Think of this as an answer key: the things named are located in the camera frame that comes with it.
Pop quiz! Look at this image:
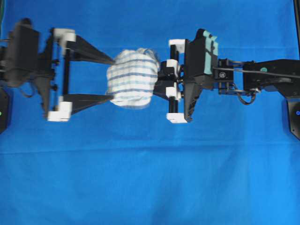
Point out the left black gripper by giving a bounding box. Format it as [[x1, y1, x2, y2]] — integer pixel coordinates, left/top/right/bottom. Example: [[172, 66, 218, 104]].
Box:
[[4, 18, 115, 122]]

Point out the white blue-striped towel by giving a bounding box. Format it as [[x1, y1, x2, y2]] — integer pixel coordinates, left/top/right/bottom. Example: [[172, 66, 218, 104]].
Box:
[[106, 48, 160, 110]]

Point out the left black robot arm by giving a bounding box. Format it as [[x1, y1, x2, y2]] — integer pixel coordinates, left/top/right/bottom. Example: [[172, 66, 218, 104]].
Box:
[[0, 18, 115, 122]]

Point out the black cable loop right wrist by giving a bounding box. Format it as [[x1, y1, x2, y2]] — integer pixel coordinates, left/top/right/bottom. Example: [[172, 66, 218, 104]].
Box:
[[234, 88, 261, 105]]

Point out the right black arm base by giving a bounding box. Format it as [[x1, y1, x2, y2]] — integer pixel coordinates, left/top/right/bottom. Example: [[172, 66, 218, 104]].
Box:
[[283, 99, 300, 140]]

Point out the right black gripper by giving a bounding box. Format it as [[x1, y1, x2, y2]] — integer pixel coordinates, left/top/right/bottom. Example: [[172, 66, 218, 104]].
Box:
[[153, 29, 218, 123]]

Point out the blue table cloth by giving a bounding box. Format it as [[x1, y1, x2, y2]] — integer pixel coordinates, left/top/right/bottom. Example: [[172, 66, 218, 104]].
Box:
[[0, 0, 300, 225]]

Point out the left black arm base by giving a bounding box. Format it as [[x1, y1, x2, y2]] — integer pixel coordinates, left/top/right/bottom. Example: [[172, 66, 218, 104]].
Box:
[[0, 86, 12, 134]]

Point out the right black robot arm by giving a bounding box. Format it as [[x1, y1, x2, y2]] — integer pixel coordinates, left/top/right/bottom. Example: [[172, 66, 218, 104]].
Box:
[[153, 29, 300, 123]]

